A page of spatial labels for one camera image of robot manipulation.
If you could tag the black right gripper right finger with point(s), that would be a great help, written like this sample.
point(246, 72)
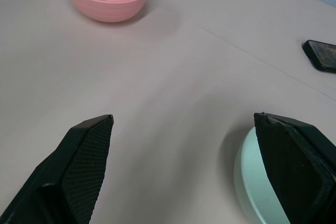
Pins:
point(296, 171)

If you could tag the mint green plastic bowl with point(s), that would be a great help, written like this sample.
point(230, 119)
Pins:
point(253, 182)

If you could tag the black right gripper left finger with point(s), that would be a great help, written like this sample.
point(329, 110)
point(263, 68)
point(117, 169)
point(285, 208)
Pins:
point(78, 171)

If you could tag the black smartphone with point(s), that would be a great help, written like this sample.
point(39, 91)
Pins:
point(323, 54)

